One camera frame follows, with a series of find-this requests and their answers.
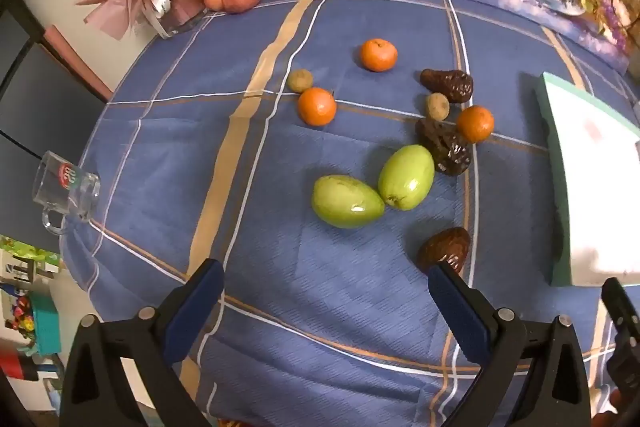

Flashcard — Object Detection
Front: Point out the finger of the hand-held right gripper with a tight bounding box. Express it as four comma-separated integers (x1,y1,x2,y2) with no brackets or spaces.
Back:
601,278,640,408

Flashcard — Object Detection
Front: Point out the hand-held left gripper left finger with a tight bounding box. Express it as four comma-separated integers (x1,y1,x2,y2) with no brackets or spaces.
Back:
59,258,226,427

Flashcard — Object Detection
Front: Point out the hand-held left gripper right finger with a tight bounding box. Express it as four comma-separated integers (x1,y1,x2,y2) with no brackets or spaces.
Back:
426,261,593,427

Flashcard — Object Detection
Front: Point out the dark brown wrinkled date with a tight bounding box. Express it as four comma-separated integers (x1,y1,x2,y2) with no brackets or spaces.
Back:
416,117,472,176
419,68,474,104
417,227,472,275

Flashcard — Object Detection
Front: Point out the green jujube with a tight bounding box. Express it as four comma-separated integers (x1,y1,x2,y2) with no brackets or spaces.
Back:
312,175,386,229
377,144,435,212

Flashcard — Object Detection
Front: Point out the white tray with green rim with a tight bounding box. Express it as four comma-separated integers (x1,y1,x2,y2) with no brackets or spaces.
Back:
535,73,640,287

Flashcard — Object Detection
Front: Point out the orange tangerine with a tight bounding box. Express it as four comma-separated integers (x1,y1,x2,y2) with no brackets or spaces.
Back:
297,87,337,127
359,38,399,73
457,105,496,144

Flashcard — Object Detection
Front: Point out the small brown longan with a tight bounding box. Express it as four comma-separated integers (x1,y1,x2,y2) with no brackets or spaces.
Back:
287,69,314,93
426,93,450,120

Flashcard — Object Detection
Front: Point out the blue plaid tablecloth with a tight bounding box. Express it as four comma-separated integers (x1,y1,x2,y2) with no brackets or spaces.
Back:
59,0,640,427

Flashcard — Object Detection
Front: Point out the teal box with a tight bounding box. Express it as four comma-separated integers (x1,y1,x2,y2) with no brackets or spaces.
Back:
30,297,62,355

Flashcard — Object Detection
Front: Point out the clear glass mug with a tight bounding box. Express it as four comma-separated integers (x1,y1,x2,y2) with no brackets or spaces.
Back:
32,151,101,236

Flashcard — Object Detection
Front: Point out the dark grey cabinet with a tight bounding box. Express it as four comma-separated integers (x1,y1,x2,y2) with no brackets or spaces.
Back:
0,0,114,253

